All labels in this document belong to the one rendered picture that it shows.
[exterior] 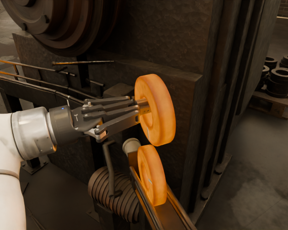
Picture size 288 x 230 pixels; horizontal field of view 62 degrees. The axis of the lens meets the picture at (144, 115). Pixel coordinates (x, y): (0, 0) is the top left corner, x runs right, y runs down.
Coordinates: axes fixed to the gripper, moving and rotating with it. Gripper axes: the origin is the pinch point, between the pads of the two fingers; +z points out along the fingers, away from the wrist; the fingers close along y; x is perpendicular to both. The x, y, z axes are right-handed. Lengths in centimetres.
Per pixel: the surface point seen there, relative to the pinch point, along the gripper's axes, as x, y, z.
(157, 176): -15.9, 6.0, -1.6
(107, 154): -31.9, -23.0, -8.4
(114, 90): -11.5, -30.5, -1.5
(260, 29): -10, -59, 86
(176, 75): -5.1, -19.7, 16.1
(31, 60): -15, -84, -29
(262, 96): -84, -95, 143
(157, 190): -18.3, 7.5, -2.5
